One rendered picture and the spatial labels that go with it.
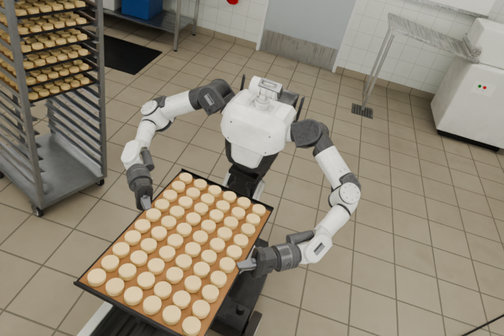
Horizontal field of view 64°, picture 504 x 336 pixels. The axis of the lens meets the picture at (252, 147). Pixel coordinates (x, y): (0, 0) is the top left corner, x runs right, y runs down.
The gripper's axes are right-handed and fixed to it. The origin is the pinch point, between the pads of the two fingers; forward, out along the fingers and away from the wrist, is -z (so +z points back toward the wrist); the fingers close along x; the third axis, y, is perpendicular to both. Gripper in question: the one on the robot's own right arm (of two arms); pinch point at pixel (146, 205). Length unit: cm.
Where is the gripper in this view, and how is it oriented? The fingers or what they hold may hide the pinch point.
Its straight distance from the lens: 149.5
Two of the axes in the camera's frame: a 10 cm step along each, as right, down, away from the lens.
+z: -3.8, -6.1, 7.0
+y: 9.0, -0.9, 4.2
